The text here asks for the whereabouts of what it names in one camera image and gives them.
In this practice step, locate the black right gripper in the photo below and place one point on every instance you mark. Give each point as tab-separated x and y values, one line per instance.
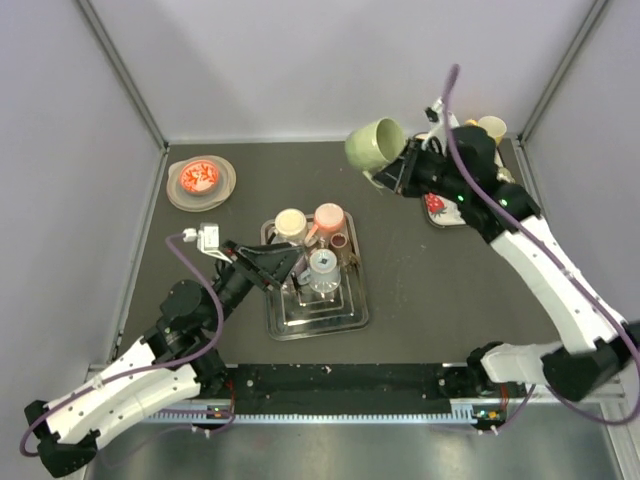
399	175

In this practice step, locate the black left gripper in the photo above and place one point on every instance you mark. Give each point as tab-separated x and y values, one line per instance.
269	268

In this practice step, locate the purple ceramic mug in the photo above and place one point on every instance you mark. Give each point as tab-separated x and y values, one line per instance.
301	270

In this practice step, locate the light green ceramic mug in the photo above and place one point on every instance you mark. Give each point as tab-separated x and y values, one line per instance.
373	147

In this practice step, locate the light grey ceramic mug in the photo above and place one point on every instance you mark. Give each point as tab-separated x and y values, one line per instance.
322	274

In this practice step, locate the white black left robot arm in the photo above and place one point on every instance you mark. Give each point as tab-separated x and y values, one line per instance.
175	360

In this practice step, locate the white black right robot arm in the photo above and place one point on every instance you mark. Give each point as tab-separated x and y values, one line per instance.
595	342

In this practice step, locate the cream ceramic mug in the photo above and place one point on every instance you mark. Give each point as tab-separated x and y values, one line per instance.
291	225

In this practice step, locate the brown striped small mug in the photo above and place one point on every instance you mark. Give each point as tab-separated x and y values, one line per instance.
342	247

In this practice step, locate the pink ceramic mug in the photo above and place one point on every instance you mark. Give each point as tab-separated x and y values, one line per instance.
328	219

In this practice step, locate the pale yellow mug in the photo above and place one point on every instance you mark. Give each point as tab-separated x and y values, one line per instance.
494	126

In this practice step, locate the silver metal tray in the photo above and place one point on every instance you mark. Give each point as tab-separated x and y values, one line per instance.
297	312

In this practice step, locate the strawberry print white tray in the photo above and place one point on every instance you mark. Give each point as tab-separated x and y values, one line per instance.
442	212

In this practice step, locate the grey ceramic plate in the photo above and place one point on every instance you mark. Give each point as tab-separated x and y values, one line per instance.
196	204

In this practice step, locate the red patterned bowl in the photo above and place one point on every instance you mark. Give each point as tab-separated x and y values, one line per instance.
199	177

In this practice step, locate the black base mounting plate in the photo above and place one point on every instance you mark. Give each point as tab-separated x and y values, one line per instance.
356	389

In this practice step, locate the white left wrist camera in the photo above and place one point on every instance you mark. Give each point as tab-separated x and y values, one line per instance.
206	237

